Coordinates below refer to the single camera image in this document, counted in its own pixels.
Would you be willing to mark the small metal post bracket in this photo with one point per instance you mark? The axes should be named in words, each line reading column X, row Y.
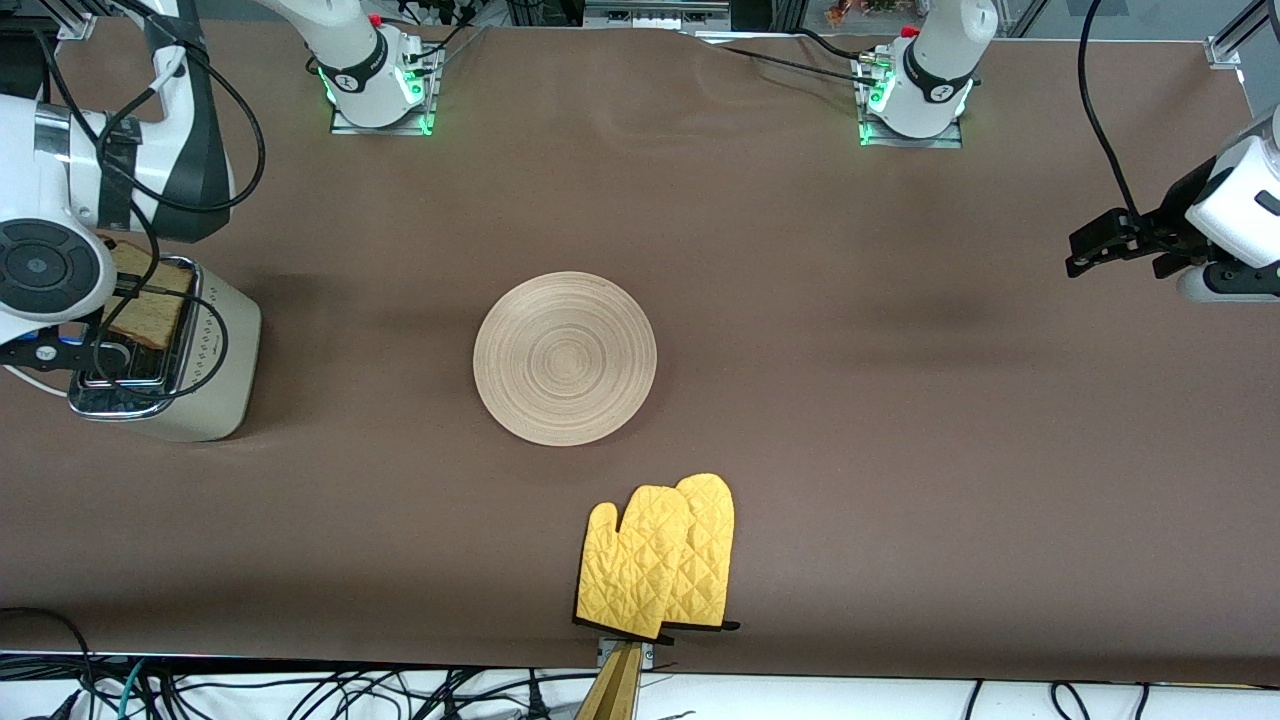
column 648, row 655

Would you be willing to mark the cream and chrome toaster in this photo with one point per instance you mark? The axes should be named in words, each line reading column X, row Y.
column 225, row 390

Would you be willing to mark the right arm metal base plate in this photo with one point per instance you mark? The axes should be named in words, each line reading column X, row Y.
column 380, row 130

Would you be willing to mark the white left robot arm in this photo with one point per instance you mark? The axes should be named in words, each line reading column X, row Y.
column 930, row 60

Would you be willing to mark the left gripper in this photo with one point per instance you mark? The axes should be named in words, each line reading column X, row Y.
column 1172, row 220

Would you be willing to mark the wooden camera post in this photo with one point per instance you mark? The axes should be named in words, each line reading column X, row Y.
column 612, row 695

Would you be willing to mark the brown table cover cloth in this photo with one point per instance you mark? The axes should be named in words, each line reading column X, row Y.
column 900, row 400

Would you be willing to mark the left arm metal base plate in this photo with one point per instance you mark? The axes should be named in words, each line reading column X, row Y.
column 910, row 142

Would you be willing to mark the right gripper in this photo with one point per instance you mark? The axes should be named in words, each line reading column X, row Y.
column 125, row 280

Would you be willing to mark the yellow quilted oven mitt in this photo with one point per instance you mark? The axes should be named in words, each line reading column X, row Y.
column 630, row 570
column 710, row 550

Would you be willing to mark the brown crusted bread slice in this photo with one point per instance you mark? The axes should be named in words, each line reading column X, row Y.
column 150, row 315

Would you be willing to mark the round light wooden plate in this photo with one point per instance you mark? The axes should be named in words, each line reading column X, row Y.
column 565, row 358

